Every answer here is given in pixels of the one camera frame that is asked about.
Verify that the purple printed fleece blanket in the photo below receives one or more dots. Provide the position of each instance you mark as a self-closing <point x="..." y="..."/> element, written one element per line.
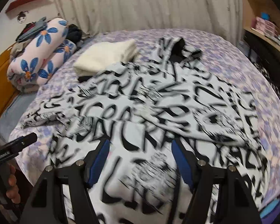
<point x="224" y="49"/>

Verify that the black and white printed garment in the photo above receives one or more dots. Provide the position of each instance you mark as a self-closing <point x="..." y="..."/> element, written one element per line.
<point x="130" y="102"/>

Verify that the dark crumpled clothes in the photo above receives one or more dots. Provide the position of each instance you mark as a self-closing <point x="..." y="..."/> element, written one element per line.
<point x="74" y="35"/>

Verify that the orange wooden headboard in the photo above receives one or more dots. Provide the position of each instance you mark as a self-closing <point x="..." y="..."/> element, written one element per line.
<point x="0" y="79"/>

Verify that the white storage box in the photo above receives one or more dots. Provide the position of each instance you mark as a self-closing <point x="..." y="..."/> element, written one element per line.
<point x="245" y="47"/>

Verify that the grey blue bed sheet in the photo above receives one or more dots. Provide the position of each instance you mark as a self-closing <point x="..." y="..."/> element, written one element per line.
<point x="16" y="107"/>

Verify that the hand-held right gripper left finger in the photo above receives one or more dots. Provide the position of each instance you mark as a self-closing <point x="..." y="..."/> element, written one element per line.
<point x="100" y="161"/>

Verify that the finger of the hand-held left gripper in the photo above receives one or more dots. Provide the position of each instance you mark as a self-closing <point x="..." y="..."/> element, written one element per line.
<point x="16" y="145"/>

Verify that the pile of mixed clothes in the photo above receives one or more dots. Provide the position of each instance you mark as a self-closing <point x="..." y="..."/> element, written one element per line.
<point x="30" y="31"/>

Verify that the blue floral rolled quilt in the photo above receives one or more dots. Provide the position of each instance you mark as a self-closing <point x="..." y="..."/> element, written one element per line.
<point x="49" y="35"/>

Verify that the white folded towel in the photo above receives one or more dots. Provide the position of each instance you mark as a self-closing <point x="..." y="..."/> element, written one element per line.
<point x="105" y="53"/>

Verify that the white patterned curtain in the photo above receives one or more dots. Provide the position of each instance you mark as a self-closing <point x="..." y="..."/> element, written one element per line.
<point x="142" y="4"/>

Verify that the person's left hand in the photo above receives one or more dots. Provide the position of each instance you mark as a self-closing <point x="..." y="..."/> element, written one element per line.
<point x="12" y="180"/>

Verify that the pink boxes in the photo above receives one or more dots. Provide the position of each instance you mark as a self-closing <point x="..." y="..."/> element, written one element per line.
<point x="264" y="25"/>

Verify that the light blue plastic stool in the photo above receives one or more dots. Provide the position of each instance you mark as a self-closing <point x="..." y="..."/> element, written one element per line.
<point x="269" y="208"/>

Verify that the black clothes pile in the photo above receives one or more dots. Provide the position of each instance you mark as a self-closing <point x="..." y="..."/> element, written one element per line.
<point x="266" y="60"/>

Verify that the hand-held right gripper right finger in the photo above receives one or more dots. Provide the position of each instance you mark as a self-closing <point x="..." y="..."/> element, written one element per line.
<point x="180" y="161"/>

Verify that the purple plastic stool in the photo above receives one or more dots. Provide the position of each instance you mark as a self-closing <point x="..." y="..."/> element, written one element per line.
<point x="278" y="218"/>

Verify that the cartoon face wall sticker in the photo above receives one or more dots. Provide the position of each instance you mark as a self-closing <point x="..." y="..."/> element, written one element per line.
<point x="22" y="16"/>

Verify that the red wall shelf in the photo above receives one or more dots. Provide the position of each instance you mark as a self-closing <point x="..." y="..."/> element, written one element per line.
<point x="25" y="2"/>

